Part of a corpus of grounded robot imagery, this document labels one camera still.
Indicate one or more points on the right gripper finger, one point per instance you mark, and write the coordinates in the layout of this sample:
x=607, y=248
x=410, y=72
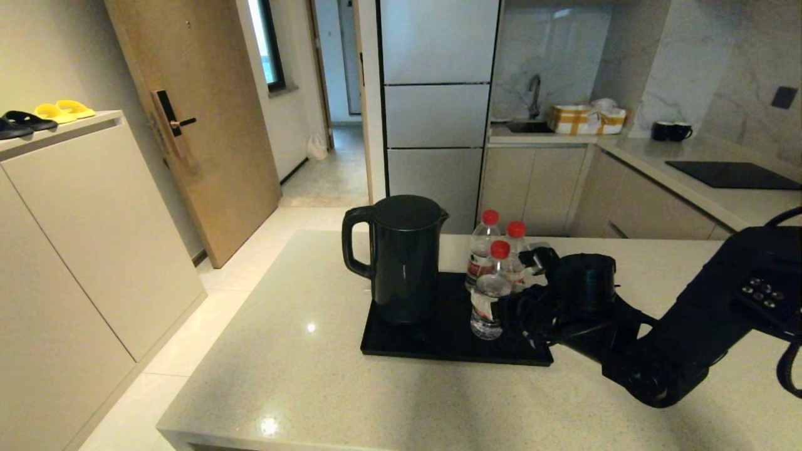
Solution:
x=520, y=313
x=540, y=260

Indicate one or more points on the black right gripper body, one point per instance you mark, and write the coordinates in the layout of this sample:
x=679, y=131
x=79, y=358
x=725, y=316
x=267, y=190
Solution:
x=586, y=294

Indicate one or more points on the clear water bottle red cap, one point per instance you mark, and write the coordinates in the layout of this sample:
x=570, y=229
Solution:
x=478, y=250
x=489, y=294
x=515, y=230

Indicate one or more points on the black electric kettle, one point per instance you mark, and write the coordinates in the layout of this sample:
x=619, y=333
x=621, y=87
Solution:
x=401, y=269

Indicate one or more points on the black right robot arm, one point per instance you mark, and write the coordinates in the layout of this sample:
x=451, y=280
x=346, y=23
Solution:
x=702, y=326

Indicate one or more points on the beige kitchen base cabinets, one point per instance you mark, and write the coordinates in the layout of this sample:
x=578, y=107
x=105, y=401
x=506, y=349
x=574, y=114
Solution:
x=532, y=188

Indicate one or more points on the black rectangular serving tray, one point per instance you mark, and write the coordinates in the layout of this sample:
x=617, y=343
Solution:
x=438, y=338

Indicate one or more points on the dark kitchen sink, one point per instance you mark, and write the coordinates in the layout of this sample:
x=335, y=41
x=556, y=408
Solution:
x=529, y=127

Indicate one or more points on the crumpled white bag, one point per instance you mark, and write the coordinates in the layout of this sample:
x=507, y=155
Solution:
x=603, y=105

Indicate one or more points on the metal kitchen faucet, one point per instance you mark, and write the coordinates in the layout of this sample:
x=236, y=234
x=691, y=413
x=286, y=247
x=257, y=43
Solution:
x=534, y=93

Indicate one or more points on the tall grey refrigerator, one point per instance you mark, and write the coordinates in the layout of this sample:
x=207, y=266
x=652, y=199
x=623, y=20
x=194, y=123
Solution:
x=435, y=119

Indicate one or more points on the black mug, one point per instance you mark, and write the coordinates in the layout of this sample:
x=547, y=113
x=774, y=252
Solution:
x=680, y=131
x=660, y=131

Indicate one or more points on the black induction cooktop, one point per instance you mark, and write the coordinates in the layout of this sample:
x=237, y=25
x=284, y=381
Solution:
x=733, y=175

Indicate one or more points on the white plastic bag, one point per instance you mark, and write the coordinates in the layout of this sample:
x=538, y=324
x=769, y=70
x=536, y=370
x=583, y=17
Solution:
x=316, y=149

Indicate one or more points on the dark framed window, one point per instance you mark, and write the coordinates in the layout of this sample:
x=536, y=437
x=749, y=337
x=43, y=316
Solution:
x=268, y=44

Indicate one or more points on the light wooden door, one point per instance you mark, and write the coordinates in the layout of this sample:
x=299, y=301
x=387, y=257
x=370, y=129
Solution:
x=207, y=125

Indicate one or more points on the white shoe cabinet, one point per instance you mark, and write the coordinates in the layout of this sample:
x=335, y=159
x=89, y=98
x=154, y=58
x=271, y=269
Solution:
x=94, y=250

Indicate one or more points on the yellow slipper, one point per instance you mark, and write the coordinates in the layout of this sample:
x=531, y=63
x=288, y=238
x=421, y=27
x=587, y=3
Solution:
x=52, y=113
x=76, y=109

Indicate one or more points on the black slipper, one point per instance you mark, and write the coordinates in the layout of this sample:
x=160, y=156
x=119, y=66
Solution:
x=12, y=129
x=31, y=120

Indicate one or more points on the dark wall outlet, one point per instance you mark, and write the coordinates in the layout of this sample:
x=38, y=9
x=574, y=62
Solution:
x=785, y=97

